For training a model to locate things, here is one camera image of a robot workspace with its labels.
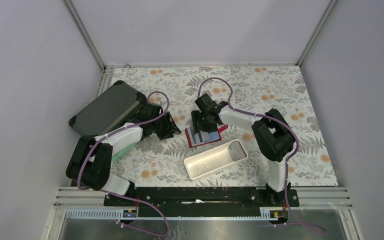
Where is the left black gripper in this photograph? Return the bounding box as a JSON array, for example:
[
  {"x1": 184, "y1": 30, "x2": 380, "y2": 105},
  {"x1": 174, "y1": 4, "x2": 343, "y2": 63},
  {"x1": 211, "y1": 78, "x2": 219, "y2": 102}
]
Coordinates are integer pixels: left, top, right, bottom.
[{"x1": 151, "y1": 111, "x2": 181, "y2": 140}]

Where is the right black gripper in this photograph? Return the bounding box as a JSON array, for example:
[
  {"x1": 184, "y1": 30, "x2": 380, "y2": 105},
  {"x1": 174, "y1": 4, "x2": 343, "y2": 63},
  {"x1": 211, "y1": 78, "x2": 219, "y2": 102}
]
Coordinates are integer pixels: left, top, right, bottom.
[{"x1": 191, "y1": 110, "x2": 218, "y2": 136}]

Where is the red card holder wallet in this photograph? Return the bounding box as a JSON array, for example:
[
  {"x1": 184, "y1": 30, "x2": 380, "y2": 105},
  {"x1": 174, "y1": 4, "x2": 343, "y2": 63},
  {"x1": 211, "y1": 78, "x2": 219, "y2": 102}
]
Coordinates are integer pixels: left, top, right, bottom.
[{"x1": 185, "y1": 125, "x2": 228, "y2": 148}]

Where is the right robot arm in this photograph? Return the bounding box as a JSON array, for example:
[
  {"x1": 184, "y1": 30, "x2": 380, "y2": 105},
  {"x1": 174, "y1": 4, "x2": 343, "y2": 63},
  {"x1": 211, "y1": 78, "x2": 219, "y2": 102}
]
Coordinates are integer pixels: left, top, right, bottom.
[{"x1": 191, "y1": 94, "x2": 299, "y2": 206}]

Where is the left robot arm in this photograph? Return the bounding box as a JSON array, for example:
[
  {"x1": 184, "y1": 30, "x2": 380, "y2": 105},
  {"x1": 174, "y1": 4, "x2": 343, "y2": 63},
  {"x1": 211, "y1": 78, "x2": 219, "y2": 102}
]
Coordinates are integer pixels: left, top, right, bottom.
[{"x1": 65, "y1": 103, "x2": 181, "y2": 206}]

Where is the floral table mat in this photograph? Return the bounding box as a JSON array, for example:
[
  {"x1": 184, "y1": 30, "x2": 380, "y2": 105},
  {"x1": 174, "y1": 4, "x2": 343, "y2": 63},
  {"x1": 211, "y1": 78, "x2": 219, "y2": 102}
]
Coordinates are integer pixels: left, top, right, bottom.
[{"x1": 111, "y1": 66, "x2": 338, "y2": 187}]

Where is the white plastic tray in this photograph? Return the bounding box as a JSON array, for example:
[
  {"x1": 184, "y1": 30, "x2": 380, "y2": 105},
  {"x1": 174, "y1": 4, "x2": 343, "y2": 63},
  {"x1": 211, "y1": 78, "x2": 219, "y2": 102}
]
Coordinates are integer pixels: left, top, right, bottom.
[{"x1": 183, "y1": 139, "x2": 249, "y2": 180}]

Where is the mint green tube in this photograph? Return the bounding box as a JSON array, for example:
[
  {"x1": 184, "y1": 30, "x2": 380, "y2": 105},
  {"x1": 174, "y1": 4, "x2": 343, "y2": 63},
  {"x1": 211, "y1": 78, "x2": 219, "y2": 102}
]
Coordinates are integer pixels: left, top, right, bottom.
[{"x1": 111, "y1": 145, "x2": 132, "y2": 162}]

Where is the black hard case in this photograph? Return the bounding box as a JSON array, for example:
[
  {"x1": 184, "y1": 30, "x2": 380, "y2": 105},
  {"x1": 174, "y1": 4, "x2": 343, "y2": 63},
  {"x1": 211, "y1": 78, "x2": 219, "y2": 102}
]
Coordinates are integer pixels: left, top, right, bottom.
[{"x1": 68, "y1": 80, "x2": 147, "y2": 136}]

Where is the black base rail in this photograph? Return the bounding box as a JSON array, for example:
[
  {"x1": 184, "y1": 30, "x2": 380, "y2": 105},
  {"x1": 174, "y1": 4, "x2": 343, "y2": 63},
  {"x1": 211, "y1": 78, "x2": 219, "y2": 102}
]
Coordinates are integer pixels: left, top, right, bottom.
[{"x1": 56, "y1": 186, "x2": 349, "y2": 222}]

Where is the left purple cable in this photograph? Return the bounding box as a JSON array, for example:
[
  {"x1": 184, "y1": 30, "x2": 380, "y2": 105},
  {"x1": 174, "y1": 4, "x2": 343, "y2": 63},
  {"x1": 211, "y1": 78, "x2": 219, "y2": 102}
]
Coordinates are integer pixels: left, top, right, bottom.
[{"x1": 76, "y1": 91, "x2": 171, "y2": 237}]

